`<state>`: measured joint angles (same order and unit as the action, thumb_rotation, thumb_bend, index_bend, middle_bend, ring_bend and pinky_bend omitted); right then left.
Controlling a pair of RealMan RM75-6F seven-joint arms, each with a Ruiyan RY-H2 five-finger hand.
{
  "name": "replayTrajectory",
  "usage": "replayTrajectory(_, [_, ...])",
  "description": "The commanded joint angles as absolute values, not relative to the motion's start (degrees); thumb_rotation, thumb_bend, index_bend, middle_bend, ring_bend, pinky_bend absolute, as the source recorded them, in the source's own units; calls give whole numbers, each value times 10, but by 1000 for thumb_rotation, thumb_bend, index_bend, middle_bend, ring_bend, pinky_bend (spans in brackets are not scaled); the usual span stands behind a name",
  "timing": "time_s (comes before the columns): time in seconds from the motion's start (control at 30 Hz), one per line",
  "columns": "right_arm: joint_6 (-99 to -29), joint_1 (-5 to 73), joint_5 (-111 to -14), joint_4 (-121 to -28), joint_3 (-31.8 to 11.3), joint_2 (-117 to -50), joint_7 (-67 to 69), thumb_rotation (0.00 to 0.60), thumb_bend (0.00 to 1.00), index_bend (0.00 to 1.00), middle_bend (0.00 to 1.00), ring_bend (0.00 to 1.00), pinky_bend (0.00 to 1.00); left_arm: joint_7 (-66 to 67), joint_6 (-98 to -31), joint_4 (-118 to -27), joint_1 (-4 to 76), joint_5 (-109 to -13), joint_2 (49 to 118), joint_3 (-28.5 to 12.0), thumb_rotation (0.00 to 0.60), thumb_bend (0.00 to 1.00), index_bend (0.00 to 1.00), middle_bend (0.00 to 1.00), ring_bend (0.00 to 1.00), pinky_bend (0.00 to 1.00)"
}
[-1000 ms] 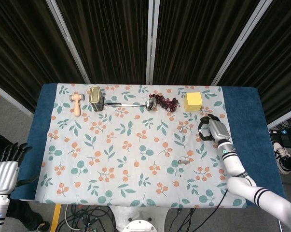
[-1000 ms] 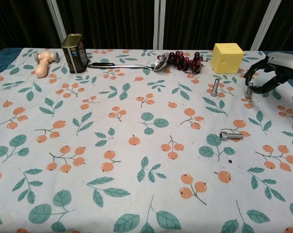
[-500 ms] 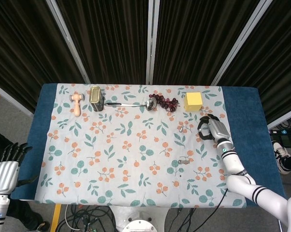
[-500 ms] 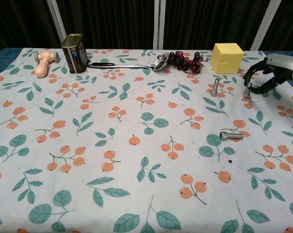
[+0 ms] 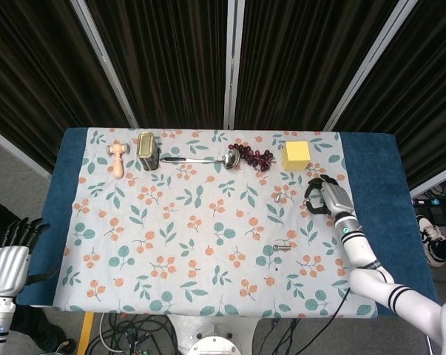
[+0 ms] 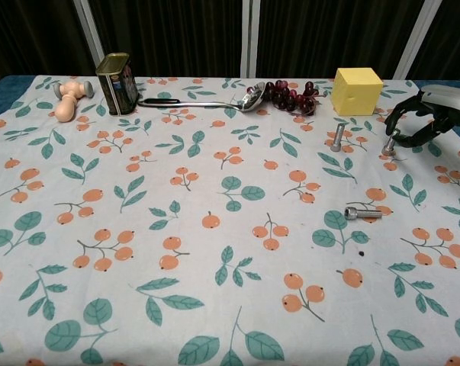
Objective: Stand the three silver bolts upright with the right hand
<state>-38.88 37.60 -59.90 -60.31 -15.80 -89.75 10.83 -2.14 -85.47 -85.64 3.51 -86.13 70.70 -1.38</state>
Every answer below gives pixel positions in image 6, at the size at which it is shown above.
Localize dark pleated screen panel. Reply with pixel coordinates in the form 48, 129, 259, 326
0, 0, 90, 77
95, 0, 246, 77
407, 0, 460, 82
255, 0, 422, 80

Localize metal bolt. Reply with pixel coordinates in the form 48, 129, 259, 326
330, 124, 348, 153
381, 128, 402, 157
344, 207, 384, 221

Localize floral fruit print tablecloth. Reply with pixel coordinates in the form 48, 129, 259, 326
0, 75, 460, 366

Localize yellow foam cube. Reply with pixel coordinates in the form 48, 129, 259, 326
330, 67, 384, 116

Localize wooden massage hammer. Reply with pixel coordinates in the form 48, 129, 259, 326
52, 80, 95, 124

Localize olive gold rectangular tin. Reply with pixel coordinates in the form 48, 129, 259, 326
95, 52, 140, 116

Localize steel ladle black handle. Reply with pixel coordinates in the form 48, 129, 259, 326
137, 82, 267, 114

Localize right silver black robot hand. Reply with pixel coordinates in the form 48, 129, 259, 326
384, 84, 460, 149

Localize dark red grape bunch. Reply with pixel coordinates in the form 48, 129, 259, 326
246, 79, 328, 115

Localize silver screen frame post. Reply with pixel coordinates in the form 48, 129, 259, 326
395, 0, 433, 79
240, 0, 262, 77
72, 0, 105, 75

